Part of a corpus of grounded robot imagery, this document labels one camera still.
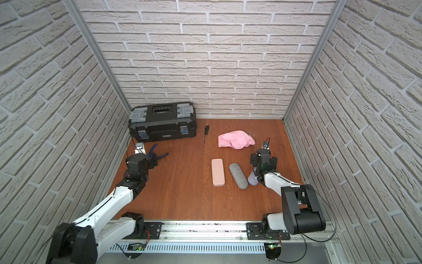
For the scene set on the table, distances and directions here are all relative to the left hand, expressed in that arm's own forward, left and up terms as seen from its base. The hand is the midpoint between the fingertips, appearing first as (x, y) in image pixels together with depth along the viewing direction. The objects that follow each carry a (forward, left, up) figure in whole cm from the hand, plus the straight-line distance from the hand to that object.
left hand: (145, 151), depth 84 cm
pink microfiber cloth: (+16, -51, -10) cm, 55 cm away
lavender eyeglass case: (-11, -58, -11) cm, 60 cm away
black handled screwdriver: (+24, -31, -13) cm, 42 cm away
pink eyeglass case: (-4, -39, -13) cm, 41 cm away
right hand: (+2, -67, -7) cm, 67 cm away
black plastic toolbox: (+20, -9, +2) cm, 22 cm away
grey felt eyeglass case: (-9, -50, -11) cm, 52 cm away
